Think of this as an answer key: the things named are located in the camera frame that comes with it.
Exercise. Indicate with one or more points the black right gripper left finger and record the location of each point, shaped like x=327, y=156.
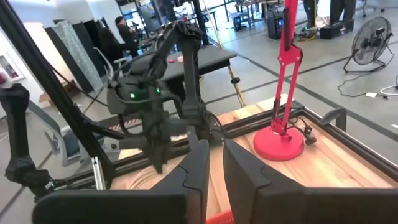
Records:
x=130, y=208

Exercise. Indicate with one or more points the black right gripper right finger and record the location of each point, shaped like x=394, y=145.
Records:
x=295, y=205

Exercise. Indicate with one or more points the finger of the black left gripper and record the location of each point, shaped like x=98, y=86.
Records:
x=192, y=137
x=158, y=152

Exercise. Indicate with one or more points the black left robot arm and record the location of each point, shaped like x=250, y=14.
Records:
x=190, y=77

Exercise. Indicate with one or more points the black jointed mount arm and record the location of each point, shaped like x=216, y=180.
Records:
x=17, y=140

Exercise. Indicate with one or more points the white chair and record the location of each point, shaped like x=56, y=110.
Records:
x=105, y=62

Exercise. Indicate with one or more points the red desk lamp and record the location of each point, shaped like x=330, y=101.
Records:
x=280, y=146

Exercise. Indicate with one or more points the yellow rod with black knob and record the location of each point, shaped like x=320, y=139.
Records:
x=235, y=80

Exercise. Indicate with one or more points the orange plastic bin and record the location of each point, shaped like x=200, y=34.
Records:
x=220, y=218

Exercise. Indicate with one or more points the black desk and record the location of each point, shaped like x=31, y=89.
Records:
x=211, y=60

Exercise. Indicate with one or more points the grey chair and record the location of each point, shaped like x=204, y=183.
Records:
x=62, y=143

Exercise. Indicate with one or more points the grey partition panel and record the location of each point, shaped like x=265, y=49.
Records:
x=74, y=53

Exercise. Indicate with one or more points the white power plug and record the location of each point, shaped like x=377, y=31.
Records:
x=371, y=95

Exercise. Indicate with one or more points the small black computer tower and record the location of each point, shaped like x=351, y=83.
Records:
x=275, y=25

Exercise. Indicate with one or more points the black box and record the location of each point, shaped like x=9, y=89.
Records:
x=337, y=29

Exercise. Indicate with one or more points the black floor fan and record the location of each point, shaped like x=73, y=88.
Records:
x=370, y=40

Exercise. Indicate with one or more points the silver aluminium bracket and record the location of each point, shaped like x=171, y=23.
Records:
x=99, y=174

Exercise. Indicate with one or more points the black aluminium table frame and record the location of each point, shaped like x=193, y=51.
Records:
x=48, y=77

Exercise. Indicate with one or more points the black curved bracket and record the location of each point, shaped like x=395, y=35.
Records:
x=335, y=113

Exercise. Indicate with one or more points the framed wall picture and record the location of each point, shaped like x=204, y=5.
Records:
x=9, y=67

